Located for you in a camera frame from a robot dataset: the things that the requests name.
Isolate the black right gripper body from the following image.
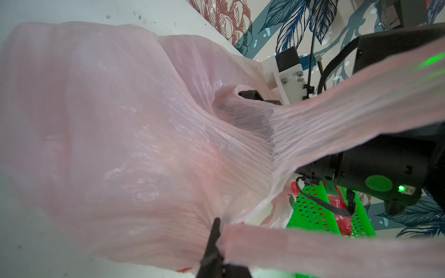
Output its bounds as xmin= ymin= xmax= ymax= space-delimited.
xmin=238 ymin=90 xmax=282 ymax=105

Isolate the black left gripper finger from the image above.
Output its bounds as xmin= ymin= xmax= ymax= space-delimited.
xmin=196 ymin=218 xmax=252 ymax=278

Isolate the green plastic perforated basket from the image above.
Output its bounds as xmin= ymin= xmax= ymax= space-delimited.
xmin=286 ymin=182 xmax=377 ymax=278

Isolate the pink plastic bag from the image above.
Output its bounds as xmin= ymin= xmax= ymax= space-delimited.
xmin=1 ymin=22 xmax=445 ymax=278

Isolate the red fruit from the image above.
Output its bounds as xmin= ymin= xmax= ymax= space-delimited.
xmin=326 ymin=194 xmax=353 ymax=236

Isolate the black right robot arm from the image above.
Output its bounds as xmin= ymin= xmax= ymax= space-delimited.
xmin=235 ymin=23 xmax=445 ymax=215

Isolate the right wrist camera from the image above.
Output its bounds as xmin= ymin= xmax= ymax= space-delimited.
xmin=261 ymin=46 xmax=321 ymax=105

